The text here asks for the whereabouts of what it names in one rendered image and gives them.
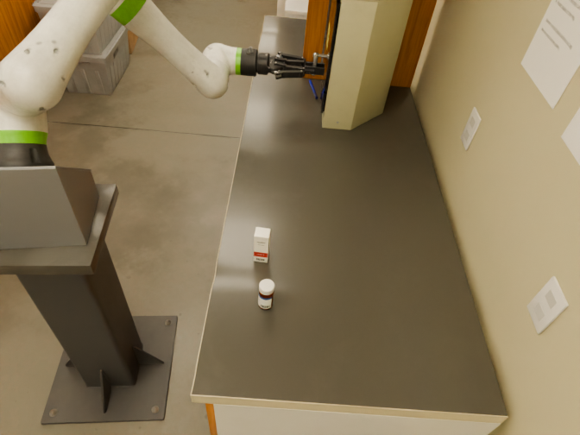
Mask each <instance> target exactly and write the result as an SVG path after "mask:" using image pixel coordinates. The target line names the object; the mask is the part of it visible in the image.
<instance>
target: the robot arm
mask: <svg viewBox="0 0 580 435"><path fill-rule="evenodd" d="M107 15H110V16H112V17H113V18H114V19H116V20H117V21H118V22H120V23H121V24H122V25H123V26H124V27H125V28H127V29H128V30H129V31H131V32H132V33H134V34H135V35H137V36H138V37H139V38H141V39H142V40H144V41H145V42H147V44H149V45H150V46H151V47H152V48H154V49H155V50H156V51H157V52H159V53H160V54H161V55H162V56H164V57H165V58H166V59H167V60H168V61H170V62H171V63H172V64H173V65H174V66H175V67H176V68H177V69H178V70H179V71H180V72H181V73H183V74H184V75H185V76H186V78H187V79H188V80H189V81H190V82H191V83H192V84H193V85H194V86H195V87H196V88H197V90H198V91H199V92H200V93H201V94H202V95H203V96H205V97H206V98H212V99H214V98H220V97H222V96H223V95H224V94H225V93H226V91H227V89H228V85H229V76H230V75H243V76H253V77H255V76H256V74H257V73H258V74H261V75H268V73H272V74H274V75H275V78H276V79H285V78H303V77H304V76H305V74H315V75H324V73H325V63H319V62H318V64H317V66H312V62H310V61H306V59H304V57H301V56H297V55H291V54H284V53H283V52H278V54H277V55H276V56H275V55H274V56H270V55H269V53H261V52H259V53H258V50H257V49H253V48H252V47H249V48H241V47H230V46H226V45H224V44H221V43H212V44H211V45H209V46H208V47H207V48H206V49H205V50H204V52H203V53H201V52H200V51H199V50H198V49H197V48H196V47H195V46H194V45H193V44H192V43H191V42H189V41H188V40H187V39H186V38H185V37H184V36H183V35H182V34H181V33H180V32H179V31H178V30H177V28H176V27H175V26H174V25H173V24H172V23H171V22H170V21H169V20H168V19H167V18H166V17H165V16H164V15H163V14H162V13H161V11H160V10H159V9H158V8H157V7H156V5H155V4H154V3H153V2H152V1H151V0H58V1H57V2H56V3H55V4H54V6H53V7H52V8H51V9H50V10H49V11H48V13H47V14H46V15H45V16H44V17H43V19H42V20H41V21H40V22H39V23H38V24H37V26H36V27H35V28H34V29H33V30H32V31H31V32H30V33H29V34H28V35H27V36H26V38H25V39H24V40H23V41H22V42H21V43H20V44H19V45H18V46H16V47H15V48H14V49H13V50H12V51H11V52H10V53H9V54H8V55H7V56H6V57H5V58H4V59H3V60H2V61H1V62H0V167H45V166H46V165H50V166H54V162H53V161H52V159H51V157H50V155H49V153H48V151H47V137H48V131H47V110H50V109H51V108H53V107H54V106H55V105H56V104H57V103H58V102H59V101H60V100H61V98H62V96H63V94H64V91H65V89H66V87H67V84H68V82H69V80H70V78H71V77H72V75H73V72H74V70H75V68H76V66H77V64H78V63H79V60H80V58H81V57H82V55H83V53H84V51H85V50H86V48H87V46H88V45H89V43H90V41H91V39H92V37H93V36H94V35H95V34H96V32H97V31H98V29H99V27H100V26H101V24H102V23H103V21H104V19H105V18H106V17H107ZM284 61H285V62H284ZM283 69H284V70H283Z"/></svg>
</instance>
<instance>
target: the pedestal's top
mask: <svg viewBox="0 0 580 435"><path fill-rule="evenodd" d="M95 185H96V188H97V190H98V202H97V206H96V210H95V213H94V217H93V221H92V225H91V231H90V235H89V239H88V243H87V245H77V246H59V247H41V248H24V249H0V274H94V273H95V270H96V267H97V265H98V259H99V257H100V254H101V250H102V248H103V245H104V239H105V237H106V234H107V230H108V228H109V225H110V220H111V217H112V214H113V211H114V208H115V205H116V202H117V197H118V194H119V192H118V189H117V184H95Z"/></svg>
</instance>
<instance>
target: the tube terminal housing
mask: <svg viewBox="0 0 580 435"><path fill-rule="evenodd" d="M340 3H341V7H340V13H339V19H338V25H337V35H336V40H335V47H334V52H333V59H332V64H331V74H330V79H329V84H328V91H327V96H326V102H325V111H323V113H322V128H328V129H347V130H352V129H354V128H355V127H357V126H359V125H361V124H363V123H366V122H367V121H368V120H370V119H372V118H374V117H377V116H379V115H380V114H382V112H383V110H384V106H385V103H386V100H387V96H388V90H389V87H390V84H391V80H392V77H393V74H394V69H395V65H396V61H397V58H398V55H399V51H400V46H401V43H402V39H403V36H404V33H405V29H406V25H407V20H408V17H409V14H410V10H411V7H412V4H413V0H340Z"/></svg>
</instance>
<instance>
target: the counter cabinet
mask: <svg viewBox="0 0 580 435"><path fill-rule="evenodd" d="M205 407H206V412H207V417H208V422H209V427H210V433H211V435H488V434H489V433H491V432H492V431H493V430H494V429H495V428H496V427H497V426H499V425H500V424H498V423H486V422H473V421H460V420H448V419H422V418H410V417H397V416H385V415H372V414H359V413H334V412H321V411H309V410H296V409H284V408H271V407H246V406H233V405H220V404H208V403H205Z"/></svg>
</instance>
